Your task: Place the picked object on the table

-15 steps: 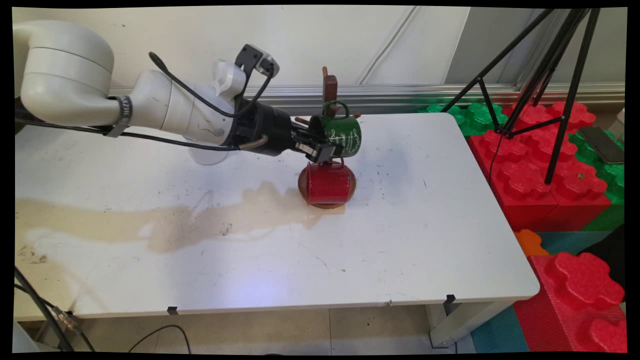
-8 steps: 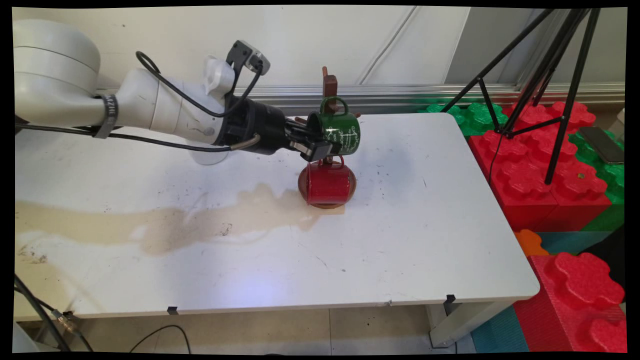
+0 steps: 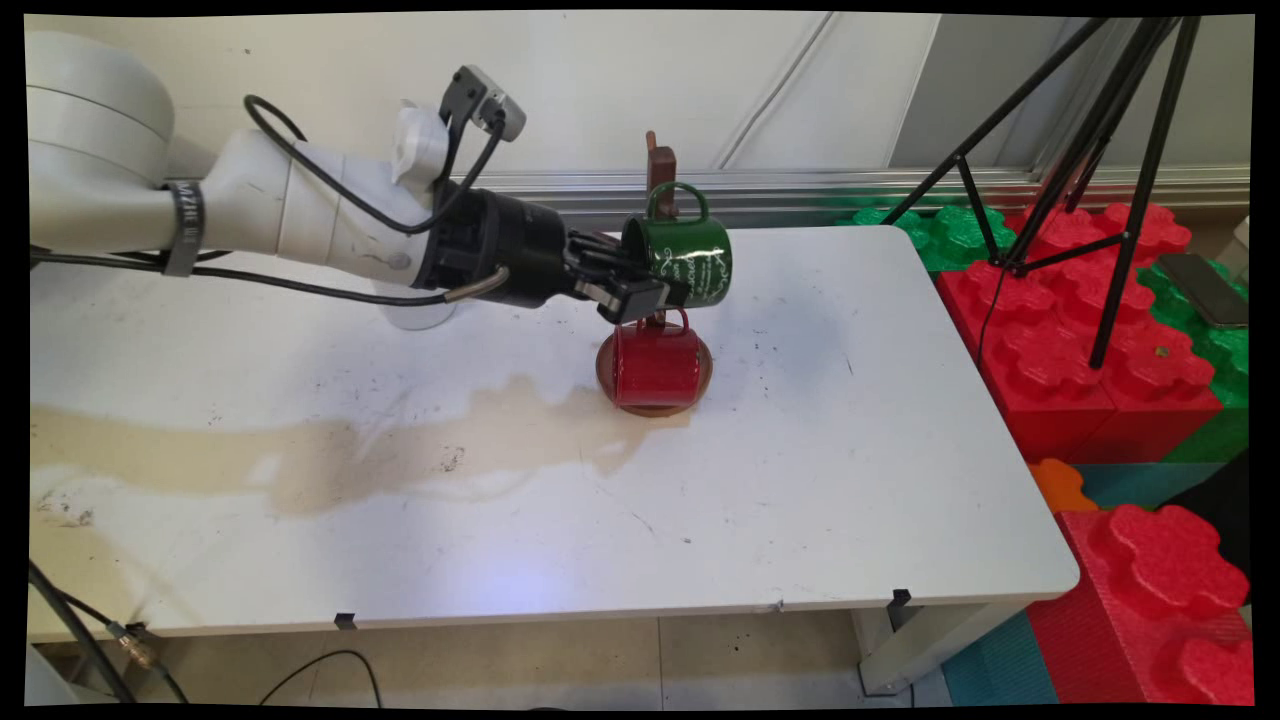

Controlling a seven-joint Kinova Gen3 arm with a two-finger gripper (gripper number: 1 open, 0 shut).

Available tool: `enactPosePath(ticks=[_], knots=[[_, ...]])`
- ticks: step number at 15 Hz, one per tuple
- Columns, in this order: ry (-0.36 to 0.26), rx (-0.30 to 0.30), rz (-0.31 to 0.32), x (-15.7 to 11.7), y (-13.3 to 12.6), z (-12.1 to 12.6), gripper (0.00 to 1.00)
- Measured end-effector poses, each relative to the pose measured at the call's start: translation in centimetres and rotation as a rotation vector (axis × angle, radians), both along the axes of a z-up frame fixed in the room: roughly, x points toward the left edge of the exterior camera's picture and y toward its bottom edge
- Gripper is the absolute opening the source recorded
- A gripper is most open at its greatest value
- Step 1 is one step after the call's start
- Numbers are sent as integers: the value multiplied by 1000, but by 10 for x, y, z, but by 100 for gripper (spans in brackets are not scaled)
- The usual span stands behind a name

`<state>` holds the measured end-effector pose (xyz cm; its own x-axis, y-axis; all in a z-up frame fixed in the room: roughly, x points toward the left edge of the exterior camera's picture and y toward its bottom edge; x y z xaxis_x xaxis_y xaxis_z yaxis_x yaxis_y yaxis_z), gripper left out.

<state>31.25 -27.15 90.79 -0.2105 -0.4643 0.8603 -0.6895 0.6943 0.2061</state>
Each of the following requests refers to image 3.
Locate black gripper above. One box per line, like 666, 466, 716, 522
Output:
412, 185, 691, 324

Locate green enamel mug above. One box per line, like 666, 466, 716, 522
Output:
620, 181, 734, 310

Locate red enamel mug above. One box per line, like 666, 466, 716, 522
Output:
610, 308, 704, 410

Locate wooden mug tree stand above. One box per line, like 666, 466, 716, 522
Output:
596, 130, 715, 419

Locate green foam block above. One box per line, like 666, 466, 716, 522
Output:
835, 205, 1017, 274
1138, 255, 1251, 464

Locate large red foam block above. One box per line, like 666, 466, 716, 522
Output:
935, 258, 1227, 464

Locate white table leg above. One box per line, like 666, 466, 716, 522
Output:
852, 600, 1032, 697

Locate orange foam block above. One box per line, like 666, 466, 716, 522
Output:
1028, 458, 1100, 515

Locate black tripod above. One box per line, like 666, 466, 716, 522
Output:
880, 15, 1202, 371

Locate small red foam block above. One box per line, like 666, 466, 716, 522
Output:
1005, 200, 1193, 276

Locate teal foam block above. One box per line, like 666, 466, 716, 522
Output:
1075, 461, 1227, 512
940, 610, 1062, 707

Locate black smartphone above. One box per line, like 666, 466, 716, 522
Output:
1155, 252, 1250, 330

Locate tall red foam block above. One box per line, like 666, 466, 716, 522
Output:
1025, 503, 1255, 707

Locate aluminium wall rail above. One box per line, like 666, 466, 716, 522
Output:
165, 165, 1251, 233

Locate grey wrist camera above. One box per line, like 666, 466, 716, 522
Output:
440, 65, 528, 143

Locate looping black camera cable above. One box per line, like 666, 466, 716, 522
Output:
243, 94, 507, 237

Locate long black gripper cable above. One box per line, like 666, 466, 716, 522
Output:
28, 250, 512, 307

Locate black velcro strap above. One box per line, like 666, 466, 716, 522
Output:
160, 180, 207, 279

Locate thin black floor cable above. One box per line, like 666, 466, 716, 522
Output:
259, 649, 385, 709

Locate cable with metal connector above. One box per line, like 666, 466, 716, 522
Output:
58, 588, 191, 705

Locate thick black floor cable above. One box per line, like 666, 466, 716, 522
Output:
27, 560, 137, 706

